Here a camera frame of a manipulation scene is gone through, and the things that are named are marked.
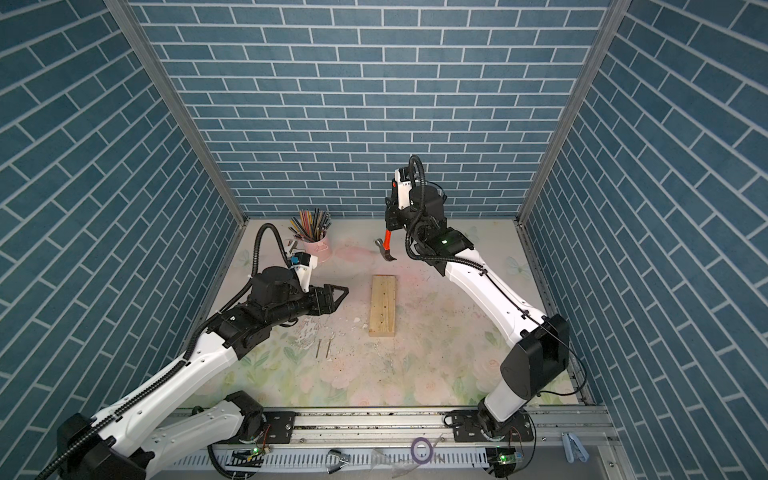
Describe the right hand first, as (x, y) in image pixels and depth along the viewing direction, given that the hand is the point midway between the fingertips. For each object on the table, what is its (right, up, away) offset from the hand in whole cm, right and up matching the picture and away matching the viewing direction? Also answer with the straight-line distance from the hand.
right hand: (394, 198), depth 75 cm
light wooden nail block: (-4, -35, +14) cm, 38 cm away
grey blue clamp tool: (+43, -60, -5) cm, 74 cm away
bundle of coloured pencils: (-29, -5, +26) cm, 40 cm away
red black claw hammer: (-3, -12, +9) cm, 16 cm away
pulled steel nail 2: (-23, -42, +12) cm, 49 cm away
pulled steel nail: (-20, -42, +12) cm, 48 cm away
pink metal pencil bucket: (-26, -13, +26) cm, 39 cm away
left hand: (-12, -24, -1) cm, 27 cm away
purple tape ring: (+9, -61, -5) cm, 62 cm away
